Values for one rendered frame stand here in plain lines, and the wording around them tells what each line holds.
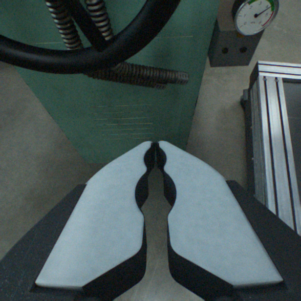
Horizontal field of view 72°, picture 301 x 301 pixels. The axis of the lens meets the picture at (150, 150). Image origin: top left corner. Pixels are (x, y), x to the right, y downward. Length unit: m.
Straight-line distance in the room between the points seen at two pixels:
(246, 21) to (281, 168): 0.49
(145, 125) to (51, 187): 0.52
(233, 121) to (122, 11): 0.80
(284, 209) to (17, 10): 0.78
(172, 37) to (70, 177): 0.73
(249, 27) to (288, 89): 0.63
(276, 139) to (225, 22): 0.48
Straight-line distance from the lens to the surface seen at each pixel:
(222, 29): 0.45
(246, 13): 0.41
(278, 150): 0.81
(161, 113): 0.64
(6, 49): 0.30
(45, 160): 1.08
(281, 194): 0.74
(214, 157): 0.98
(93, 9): 0.31
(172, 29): 0.47
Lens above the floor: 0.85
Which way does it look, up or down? 62 degrees down
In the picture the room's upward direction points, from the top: 5 degrees counter-clockwise
